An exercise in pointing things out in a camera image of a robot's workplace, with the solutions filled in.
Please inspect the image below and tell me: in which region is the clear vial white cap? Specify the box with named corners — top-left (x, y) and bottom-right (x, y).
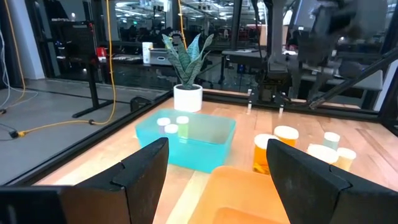
top-left (322, 131), bottom-right (341, 150)

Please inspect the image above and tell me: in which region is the short pale vial white cap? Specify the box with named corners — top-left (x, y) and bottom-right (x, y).
top-left (164, 123), bottom-right (179, 135)

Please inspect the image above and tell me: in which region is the white round plant pot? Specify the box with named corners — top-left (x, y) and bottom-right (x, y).
top-left (173, 83), bottom-right (203, 113)

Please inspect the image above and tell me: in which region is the green vial white cap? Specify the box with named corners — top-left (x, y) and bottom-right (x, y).
top-left (175, 115), bottom-right (190, 141)

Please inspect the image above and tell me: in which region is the white hanging cable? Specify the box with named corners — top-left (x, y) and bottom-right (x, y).
top-left (0, 29), bottom-right (12, 108)

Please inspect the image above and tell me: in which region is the black floor stand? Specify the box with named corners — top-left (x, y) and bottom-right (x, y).
top-left (72, 18), bottom-right (114, 119)

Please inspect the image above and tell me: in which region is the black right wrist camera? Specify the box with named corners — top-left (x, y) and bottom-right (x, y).
top-left (317, 0), bottom-right (388, 41)

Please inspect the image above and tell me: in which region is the orange translucent plastic bin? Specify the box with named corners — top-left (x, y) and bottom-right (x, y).
top-left (188, 166), bottom-right (290, 224)

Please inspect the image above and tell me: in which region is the pink vial white cap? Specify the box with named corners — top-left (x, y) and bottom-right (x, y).
top-left (156, 117), bottom-right (172, 135)

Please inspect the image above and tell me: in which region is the grey desk with black legs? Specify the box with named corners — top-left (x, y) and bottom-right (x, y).
top-left (217, 49), bottom-right (268, 88)

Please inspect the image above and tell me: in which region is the black diagonal frame strut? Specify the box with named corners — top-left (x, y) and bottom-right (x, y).
top-left (308, 46), bottom-right (398, 110)

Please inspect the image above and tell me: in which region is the red object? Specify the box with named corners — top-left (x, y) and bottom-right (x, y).
top-left (96, 47), bottom-right (108, 62)

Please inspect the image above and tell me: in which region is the white cylindrical container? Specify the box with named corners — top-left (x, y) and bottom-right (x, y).
top-left (142, 42), bottom-right (154, 65)

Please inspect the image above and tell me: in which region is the green snake plant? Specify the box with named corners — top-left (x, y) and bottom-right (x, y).
top-left (161, 33), bottom-right (215, 90)

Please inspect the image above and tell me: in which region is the grey storage box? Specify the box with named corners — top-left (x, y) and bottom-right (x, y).
top-left (149, 48), bottom-right (172, 66)

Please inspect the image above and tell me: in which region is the teal translucent plastic bin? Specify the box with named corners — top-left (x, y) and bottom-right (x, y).
top-left (134, 108), bottom-right (237, 174)

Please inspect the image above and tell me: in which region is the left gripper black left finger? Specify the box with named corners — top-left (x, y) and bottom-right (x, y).
top-left (63, 138), bottom-right (170, 224)

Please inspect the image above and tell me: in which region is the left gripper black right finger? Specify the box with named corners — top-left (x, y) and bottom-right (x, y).
top-left (266, 138), bottom-right (398, 224)

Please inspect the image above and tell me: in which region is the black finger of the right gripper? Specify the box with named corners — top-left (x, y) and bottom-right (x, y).
top-left (288, 73), bottom-right (301, 99)
top-left (309, 73), bottom-right (323, 100)

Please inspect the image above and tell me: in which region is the yellow vial white cap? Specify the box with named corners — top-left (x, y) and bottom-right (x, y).
top-left (335, 147), bottom-right (357, 172)

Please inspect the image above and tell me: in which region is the black bracket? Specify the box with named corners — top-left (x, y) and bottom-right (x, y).
top-left (129, 96), bottom-right (153, 113)

